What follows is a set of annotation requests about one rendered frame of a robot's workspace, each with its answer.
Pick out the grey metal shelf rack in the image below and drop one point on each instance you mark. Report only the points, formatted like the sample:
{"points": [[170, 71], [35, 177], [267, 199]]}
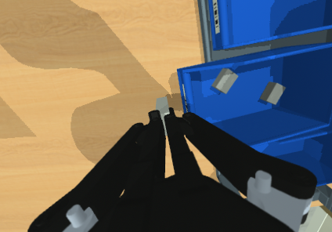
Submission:
{"points": [[322, 193]]}

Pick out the blue bin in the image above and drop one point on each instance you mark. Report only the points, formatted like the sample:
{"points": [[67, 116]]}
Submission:
{"points": [[311, 150], [304, 106], [265, 20]]}

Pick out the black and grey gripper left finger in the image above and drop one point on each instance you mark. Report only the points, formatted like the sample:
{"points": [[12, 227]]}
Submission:
{"points": [[81, 208]]}

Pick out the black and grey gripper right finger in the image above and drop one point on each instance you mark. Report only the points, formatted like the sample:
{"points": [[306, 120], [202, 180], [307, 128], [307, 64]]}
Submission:
{"points": [[280, 188]]}

